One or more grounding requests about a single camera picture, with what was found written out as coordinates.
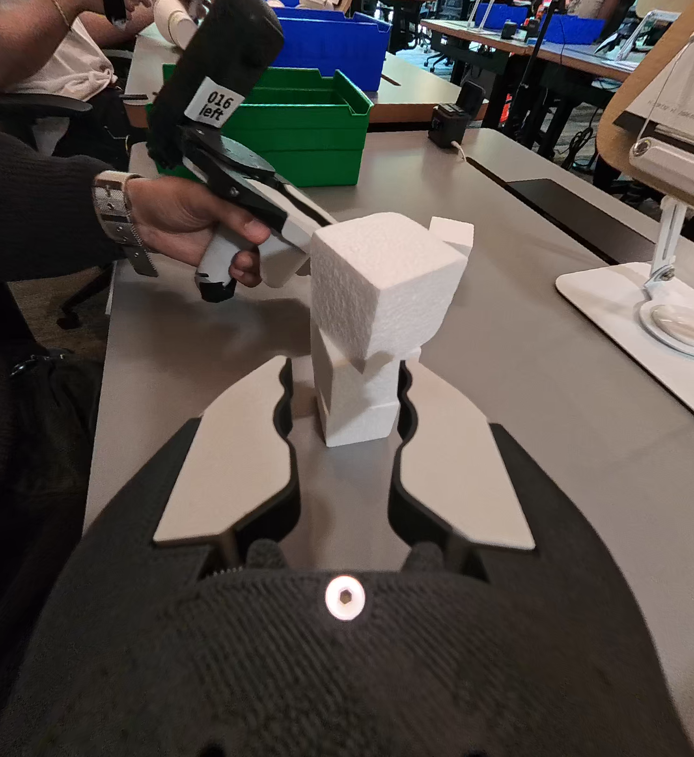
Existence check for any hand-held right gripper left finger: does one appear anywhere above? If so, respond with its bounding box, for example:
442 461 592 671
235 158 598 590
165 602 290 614
153 356 300 565

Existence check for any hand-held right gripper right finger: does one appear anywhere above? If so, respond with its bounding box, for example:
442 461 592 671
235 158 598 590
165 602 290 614
388 358 536 570

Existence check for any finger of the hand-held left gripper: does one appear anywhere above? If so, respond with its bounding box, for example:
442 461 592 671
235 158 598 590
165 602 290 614
257 233 312 291
246 177 339 246

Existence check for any white foam cube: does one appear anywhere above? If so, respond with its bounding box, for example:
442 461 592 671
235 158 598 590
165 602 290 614
429 216 475 261
310 212 469 363
310 324 423 415
316 396 400 448

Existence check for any person's left forearm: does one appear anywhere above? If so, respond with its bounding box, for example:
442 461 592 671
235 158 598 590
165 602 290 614
0 127 129 287

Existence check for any person's left hand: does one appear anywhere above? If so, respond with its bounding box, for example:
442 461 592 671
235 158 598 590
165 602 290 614
128 174 274 289

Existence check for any white plastic pipe fitting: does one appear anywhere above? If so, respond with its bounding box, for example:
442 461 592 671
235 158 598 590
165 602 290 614
151 0 199 47

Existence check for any green plastic bin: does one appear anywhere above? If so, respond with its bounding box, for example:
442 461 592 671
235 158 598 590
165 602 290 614
146 64 375 189

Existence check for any large blue plastic bin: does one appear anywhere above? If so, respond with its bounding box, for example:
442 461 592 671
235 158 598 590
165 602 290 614
267 0 392 92

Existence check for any silver mesh wristwatch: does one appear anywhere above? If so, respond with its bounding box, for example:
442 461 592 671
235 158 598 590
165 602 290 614
91 170 160 278

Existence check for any black charging dock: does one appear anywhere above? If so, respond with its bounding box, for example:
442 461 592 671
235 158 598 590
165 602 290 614
429 80 487 150

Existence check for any person's dark clothing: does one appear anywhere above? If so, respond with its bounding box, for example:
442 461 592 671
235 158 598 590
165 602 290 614
0 340 108 757

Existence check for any white document stand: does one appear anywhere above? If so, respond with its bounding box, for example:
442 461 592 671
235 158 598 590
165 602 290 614
556 0 694 433

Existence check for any brown wooden table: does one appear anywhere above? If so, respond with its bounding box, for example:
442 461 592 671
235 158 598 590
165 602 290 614
421 18 649 84

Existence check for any printed instruction sheet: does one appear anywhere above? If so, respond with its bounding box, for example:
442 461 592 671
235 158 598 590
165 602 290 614
625 12 694 143

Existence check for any dark desk cable cover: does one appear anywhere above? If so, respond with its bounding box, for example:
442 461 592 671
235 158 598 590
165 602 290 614
465 155 626 266

